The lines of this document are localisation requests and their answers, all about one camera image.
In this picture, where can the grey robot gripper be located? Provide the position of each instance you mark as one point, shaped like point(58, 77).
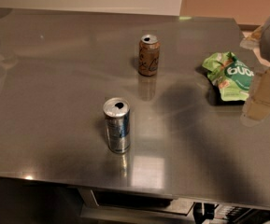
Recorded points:
point(257, 107)

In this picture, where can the orange soda can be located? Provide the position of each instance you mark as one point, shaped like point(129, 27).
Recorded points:
point(149, 53)

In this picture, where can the silver blue energy drink can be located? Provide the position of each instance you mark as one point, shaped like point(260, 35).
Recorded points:
point(117, 122)

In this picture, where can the green snack bag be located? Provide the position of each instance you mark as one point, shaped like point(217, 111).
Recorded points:
point(229, 75)

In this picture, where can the drawer under table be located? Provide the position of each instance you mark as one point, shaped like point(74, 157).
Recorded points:
point(135, 208)

